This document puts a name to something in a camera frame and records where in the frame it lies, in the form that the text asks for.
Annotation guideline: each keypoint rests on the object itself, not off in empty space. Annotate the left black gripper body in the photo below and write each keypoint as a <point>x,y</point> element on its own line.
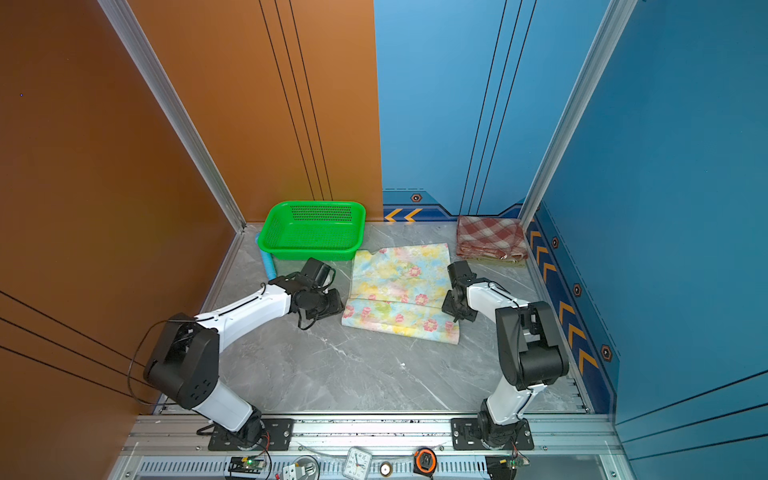
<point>326,305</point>

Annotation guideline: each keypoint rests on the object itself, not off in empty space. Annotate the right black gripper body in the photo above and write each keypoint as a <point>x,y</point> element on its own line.
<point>449,306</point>

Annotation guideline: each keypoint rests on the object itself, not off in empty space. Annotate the cream yellow cloth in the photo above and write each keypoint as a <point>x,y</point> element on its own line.
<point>400,291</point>

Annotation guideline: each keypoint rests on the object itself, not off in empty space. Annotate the red plaid skirt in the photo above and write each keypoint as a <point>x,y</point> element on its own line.
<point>491,238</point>

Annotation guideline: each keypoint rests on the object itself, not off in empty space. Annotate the olive green skirt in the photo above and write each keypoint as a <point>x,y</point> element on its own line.
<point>512,262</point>

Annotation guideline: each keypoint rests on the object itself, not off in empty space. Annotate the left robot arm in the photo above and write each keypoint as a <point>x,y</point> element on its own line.
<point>184,363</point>

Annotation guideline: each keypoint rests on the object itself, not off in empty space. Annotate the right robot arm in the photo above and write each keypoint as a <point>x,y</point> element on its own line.
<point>531,353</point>

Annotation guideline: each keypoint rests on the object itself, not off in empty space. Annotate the light blue tube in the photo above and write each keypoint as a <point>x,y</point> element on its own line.
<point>267,260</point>

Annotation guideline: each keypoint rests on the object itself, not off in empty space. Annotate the green plastic basket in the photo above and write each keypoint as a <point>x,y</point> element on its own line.
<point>323,230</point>

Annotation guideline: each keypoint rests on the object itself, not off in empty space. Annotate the orange black tape measure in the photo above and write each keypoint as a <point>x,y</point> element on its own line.
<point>425,462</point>

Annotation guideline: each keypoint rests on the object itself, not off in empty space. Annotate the right small circuit board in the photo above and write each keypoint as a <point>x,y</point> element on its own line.
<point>514,463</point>

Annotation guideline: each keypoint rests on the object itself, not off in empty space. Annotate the white square clock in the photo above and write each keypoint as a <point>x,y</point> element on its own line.
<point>357,464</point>

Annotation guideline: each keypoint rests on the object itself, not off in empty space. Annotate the white power plug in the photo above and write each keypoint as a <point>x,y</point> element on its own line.
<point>293,471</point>

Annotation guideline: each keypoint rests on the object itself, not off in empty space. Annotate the green circuit board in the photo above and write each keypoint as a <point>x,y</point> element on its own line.
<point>247,467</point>

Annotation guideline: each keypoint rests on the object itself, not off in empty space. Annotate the small tape roll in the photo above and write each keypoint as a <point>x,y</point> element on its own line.
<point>385,469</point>

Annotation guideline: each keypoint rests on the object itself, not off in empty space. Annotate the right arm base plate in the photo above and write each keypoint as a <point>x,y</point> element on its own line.
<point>474,434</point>

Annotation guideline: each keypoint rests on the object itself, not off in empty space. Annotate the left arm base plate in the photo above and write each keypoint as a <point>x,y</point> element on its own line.
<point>271,434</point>

